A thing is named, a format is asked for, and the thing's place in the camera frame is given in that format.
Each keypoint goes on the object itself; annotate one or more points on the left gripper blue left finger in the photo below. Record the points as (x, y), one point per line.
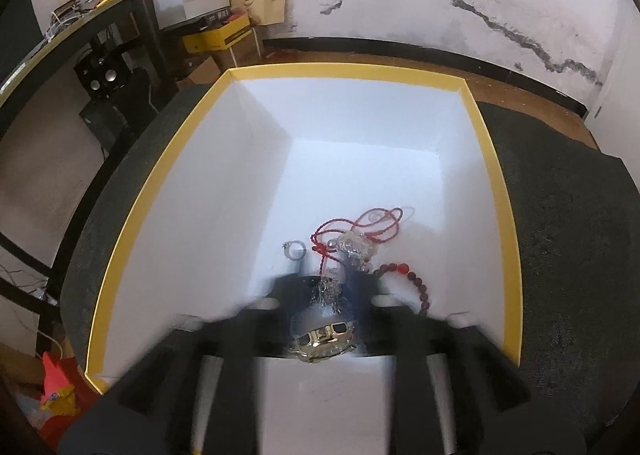
(294, 295)

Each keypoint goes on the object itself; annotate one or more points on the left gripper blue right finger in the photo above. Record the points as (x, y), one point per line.
(368, 302)

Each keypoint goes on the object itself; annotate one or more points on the gold black wristwatch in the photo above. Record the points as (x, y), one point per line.
(327, 329)

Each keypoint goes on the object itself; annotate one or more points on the small silver earring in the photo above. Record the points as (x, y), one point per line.
(377, 216)

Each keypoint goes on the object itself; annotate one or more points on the yellow white storage box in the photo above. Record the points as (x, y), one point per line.
(272, 153)

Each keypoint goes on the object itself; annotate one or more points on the dark patterned table cloth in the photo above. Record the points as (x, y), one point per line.
(576, 211)

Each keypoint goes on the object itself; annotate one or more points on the red orange paper toy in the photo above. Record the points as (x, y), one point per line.
(58, 396)

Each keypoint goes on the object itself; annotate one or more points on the yellow black carton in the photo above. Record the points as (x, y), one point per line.
(221, 38)

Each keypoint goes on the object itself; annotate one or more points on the black speaker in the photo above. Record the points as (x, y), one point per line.
(102, 71)

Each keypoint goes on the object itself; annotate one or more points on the black desk with shelf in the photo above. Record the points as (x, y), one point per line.
(23, 83)

